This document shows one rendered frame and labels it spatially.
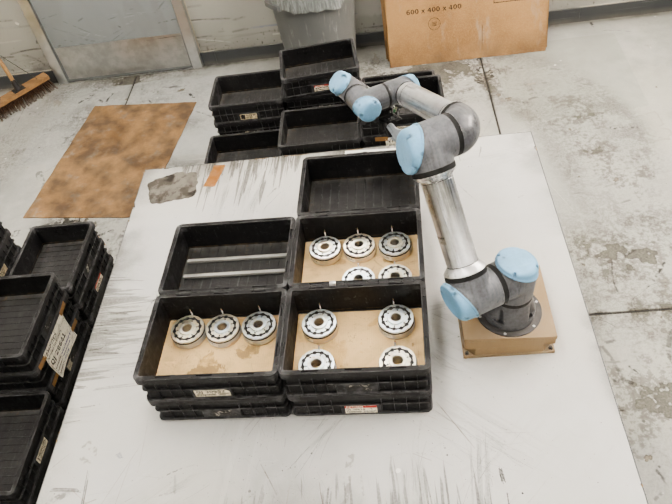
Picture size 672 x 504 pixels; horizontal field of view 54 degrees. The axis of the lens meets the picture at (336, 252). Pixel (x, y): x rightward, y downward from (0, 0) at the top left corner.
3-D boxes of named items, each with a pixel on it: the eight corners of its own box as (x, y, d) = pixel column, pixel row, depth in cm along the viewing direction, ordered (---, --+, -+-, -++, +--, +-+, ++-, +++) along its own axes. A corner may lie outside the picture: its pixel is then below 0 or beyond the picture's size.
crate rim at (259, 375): (288, 292, 194) (287, 287, 193) (278, 380, 174) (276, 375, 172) (158, 299, 199) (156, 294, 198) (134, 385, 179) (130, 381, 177)
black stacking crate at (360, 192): (417, 174, 237) (416, 149, 229) (421, 233, 217) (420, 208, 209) (309, 183, 242) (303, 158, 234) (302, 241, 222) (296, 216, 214)
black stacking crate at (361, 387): (426, 306, 196) (424, 281, 188) (432, 393, 176) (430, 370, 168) (295, 312, 201) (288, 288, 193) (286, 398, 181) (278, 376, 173)
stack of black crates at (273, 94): (297, 119, 386) (286, 68, 362) (294, 151, 366) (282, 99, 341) (230, 126, 390) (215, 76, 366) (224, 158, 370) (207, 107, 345)
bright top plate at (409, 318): (411, 303, 192) (411, 302, 191) (416, 331, 185) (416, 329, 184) (376, 307, 192) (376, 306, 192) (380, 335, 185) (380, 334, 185)
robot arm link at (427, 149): (514, 308, 176) (456, 109, 163) (466, 330, 172) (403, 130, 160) (491, 299, 187) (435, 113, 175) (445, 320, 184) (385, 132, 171)
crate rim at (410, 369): (425, 284, 189) (425, 279, 188) (431, 374, 169) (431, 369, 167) (288, 292, 194) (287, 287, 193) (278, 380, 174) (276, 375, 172)
